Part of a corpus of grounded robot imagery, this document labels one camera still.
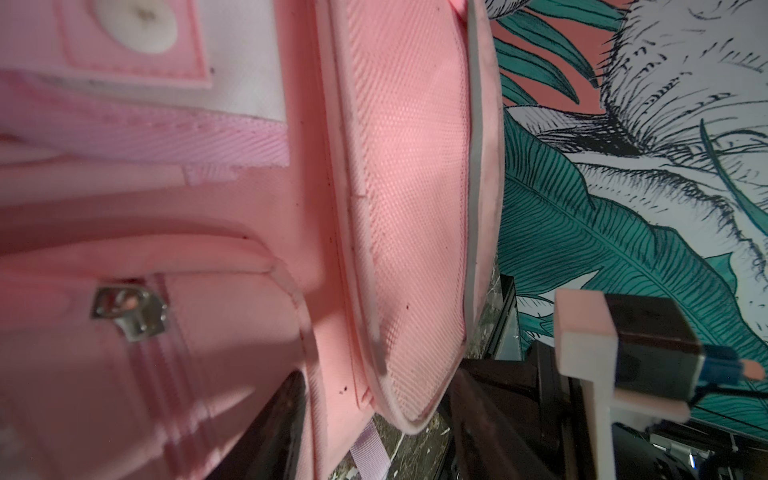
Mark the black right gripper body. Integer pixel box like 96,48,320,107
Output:
461,341,570,456

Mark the pink student backpack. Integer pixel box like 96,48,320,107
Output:
1,1,503,479

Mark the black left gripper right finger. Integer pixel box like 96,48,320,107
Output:
448,369,555,480

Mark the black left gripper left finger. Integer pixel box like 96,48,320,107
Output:
207,371,307,480

